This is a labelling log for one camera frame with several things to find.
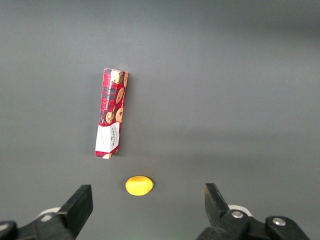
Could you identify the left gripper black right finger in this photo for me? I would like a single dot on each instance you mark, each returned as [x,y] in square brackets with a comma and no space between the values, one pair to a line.
[217,212]

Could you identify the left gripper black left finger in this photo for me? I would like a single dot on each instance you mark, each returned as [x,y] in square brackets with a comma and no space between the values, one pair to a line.
[75,212]

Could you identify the yellow lemon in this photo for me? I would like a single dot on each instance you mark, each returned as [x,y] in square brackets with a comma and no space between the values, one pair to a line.
[138,186]

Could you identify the red tartan cookie box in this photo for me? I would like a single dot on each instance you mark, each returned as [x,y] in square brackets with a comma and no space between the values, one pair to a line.
[111,112]

